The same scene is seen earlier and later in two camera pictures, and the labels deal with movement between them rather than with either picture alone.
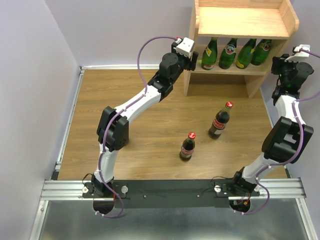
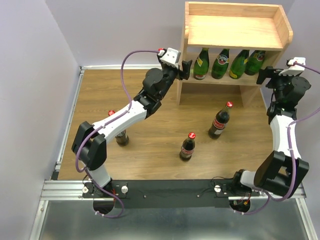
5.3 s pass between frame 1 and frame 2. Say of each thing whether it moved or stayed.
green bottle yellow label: moved
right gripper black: moved
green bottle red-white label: moved
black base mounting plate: stayed
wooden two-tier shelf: moved
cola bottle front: stayed
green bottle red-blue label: moved
